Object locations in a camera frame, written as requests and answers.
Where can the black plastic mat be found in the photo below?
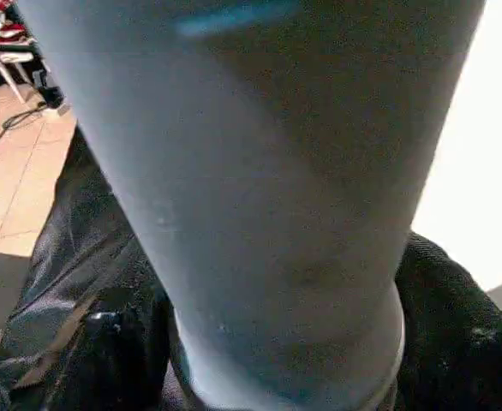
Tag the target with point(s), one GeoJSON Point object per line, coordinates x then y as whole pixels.
{"type": "Point", "coordinates": [71, 257]}

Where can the white plastic table top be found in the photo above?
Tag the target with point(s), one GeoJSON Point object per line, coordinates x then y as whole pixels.
{"type": "Point", "coordinates": [482, 154]}

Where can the red white striped cloth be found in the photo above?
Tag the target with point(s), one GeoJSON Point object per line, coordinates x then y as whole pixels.
{"type": "Point", "coordinates": [2, 21]}

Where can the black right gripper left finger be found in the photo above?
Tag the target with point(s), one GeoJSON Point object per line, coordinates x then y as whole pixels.
{"type": "Point", "coordinates": [127, 360]}

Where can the white stool frame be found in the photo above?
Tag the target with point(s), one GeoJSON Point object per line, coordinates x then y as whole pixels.
{"type": "Point", "coordinates": [15, 68]}

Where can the white plastic table leg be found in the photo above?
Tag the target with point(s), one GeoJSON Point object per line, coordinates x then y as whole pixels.
{"type": "Point", "coordinates": [268, 188]}

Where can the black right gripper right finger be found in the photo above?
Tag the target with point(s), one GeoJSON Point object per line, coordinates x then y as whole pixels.
{"type": "Point", "coordinates": [457, 342]}

